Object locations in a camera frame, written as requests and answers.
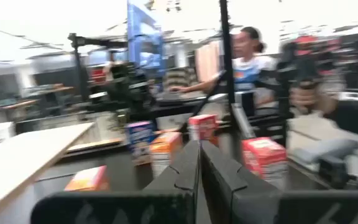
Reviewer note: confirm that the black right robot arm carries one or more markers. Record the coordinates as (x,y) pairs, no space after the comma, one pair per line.
(126,90)

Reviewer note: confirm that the black stand with boom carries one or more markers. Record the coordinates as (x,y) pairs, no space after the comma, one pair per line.
(77,68)

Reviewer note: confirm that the blue Frosted Flakes box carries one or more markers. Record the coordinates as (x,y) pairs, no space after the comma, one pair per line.
(140,137)

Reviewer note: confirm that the person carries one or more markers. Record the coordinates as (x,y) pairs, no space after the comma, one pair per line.
(306,96)
(247,71)

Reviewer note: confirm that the black table clamp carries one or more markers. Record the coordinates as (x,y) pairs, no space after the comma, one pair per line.
(334,171)

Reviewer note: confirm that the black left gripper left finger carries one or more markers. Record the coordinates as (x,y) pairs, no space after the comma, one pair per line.
(166,205)

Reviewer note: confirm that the orange Frosted Mini Wheats box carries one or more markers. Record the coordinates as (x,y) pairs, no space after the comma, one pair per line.
(163,149)
(89,180)

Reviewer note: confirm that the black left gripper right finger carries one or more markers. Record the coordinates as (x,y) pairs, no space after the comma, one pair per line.
(244,202)

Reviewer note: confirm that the large red Froot Loops box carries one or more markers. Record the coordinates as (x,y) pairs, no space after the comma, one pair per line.
(263,155)

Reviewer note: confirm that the black rig post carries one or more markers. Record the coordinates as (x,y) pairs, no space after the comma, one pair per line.
(227,62)

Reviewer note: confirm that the blue column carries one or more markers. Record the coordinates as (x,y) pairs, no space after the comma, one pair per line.
(143,37)

